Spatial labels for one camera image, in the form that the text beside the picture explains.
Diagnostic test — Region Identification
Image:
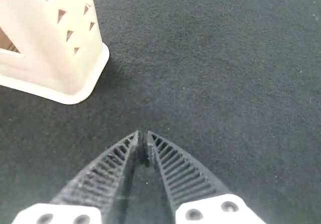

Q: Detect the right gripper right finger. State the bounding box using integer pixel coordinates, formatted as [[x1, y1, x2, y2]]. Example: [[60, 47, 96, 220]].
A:
[[146, 130, 264, 224]]

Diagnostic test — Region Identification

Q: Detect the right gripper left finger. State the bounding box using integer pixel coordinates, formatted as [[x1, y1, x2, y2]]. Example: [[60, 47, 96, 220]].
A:
[[11, 130, 143, 224]]

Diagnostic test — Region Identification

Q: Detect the cream plastic basket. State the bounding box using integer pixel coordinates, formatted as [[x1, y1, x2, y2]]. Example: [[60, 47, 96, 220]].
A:
[[0, 0, 110, 105]]

